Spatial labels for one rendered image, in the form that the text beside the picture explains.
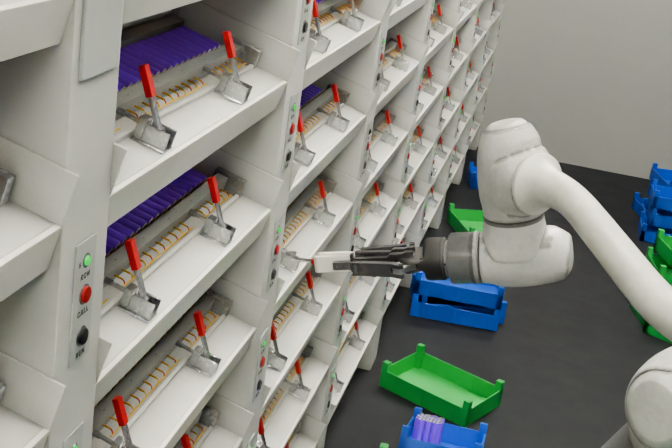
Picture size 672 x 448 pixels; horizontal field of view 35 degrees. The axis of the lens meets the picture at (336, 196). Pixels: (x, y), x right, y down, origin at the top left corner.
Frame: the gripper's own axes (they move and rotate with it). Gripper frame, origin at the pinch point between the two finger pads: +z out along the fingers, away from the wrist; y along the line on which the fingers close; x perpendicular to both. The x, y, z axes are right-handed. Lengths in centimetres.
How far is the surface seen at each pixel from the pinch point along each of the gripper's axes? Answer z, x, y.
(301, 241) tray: 9.8, -0.1, 12.9
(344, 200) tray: 8.5, -0.9, 43.2
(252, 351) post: 8.2, -5.9, -25.4
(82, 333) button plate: -1, 25, -91
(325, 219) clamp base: 8.2, 0.3, 25.6
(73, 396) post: 2, 19, -91
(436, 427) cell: -1, -73, 76
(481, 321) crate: -2, -79, 163
